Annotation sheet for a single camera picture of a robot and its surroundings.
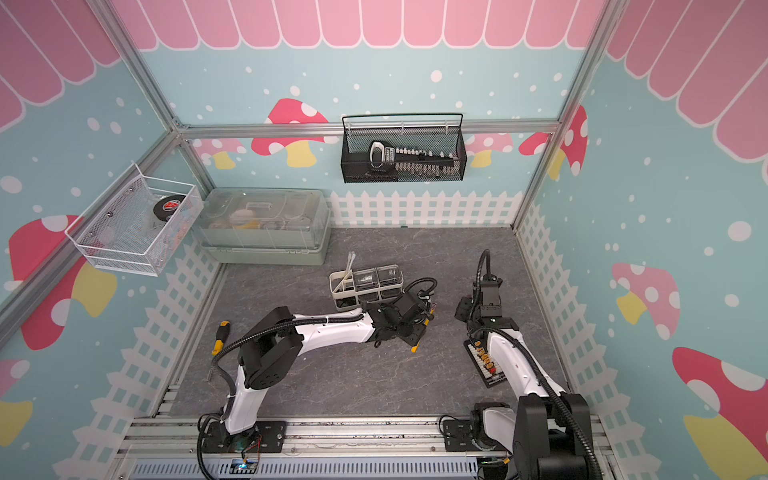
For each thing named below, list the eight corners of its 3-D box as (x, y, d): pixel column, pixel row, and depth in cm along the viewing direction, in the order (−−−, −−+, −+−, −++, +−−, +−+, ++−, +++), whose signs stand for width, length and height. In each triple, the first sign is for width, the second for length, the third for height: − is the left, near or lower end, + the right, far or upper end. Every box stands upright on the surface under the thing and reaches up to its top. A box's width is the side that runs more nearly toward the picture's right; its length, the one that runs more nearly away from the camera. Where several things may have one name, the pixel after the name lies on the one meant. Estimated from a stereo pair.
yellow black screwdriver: (212, 355, 90) (208, 352, 88) (224, 324, 97) (221, 320, 94) (220, 355, 90) (216, 352, 88) (232, 324, 97) (228, 320, 94)
